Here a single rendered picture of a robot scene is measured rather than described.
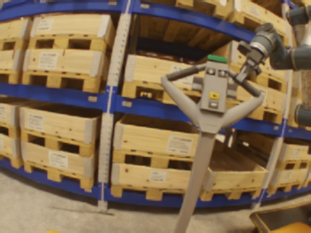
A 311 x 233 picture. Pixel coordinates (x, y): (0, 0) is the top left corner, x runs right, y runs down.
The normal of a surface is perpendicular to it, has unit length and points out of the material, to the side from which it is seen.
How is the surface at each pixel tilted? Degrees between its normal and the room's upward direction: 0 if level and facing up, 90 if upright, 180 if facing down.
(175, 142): 90
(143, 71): 90
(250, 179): 90
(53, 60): 90
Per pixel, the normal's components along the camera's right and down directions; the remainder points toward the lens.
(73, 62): 0.07, 0.13
